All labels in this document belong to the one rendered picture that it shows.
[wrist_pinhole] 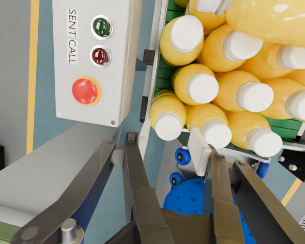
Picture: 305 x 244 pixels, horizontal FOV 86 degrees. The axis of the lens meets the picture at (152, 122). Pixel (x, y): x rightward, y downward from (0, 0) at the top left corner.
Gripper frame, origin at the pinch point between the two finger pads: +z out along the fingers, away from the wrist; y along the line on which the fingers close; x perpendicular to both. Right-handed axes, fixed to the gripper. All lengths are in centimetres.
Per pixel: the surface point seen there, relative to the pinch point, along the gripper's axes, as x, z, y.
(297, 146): -4.0, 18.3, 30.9
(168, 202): -17.3, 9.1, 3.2
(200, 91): 5.8, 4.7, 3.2
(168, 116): 1.6, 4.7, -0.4
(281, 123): -0.6, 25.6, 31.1
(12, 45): 9, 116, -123
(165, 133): -1.0, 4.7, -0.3
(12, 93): -30, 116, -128
